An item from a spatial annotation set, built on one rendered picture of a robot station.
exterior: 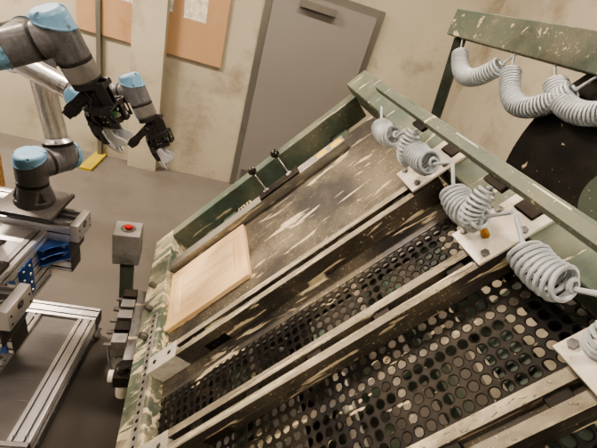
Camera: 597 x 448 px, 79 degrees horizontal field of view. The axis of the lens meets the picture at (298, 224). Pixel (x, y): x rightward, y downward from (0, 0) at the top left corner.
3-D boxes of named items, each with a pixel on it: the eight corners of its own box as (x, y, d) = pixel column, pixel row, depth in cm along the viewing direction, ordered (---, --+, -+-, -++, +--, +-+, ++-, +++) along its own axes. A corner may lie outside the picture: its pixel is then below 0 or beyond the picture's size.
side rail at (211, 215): (188, 241, 191) (172, 228, 185) (362, 112, 169) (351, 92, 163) (188, 248, 187) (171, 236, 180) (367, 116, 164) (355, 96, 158)
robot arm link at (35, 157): (6, 179, 146) (1, 148, 139) (38, 170, 157) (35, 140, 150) (28, 190, 144) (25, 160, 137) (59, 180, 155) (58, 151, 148)
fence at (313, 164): (177, 266, 168) (170, 261, 166) (346, 142, 149) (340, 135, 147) (176, 274, 164) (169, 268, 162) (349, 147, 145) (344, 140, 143)
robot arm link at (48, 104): (38, 173, 156) (-3, 31, 131) (69, 164, 169) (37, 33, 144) (59, 179, 153) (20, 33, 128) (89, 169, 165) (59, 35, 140)
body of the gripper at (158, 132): (171, 148, 137) (157, 116, 131) (149, 152, 138) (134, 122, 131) (175, 140, 143) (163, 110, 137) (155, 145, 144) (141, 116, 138)
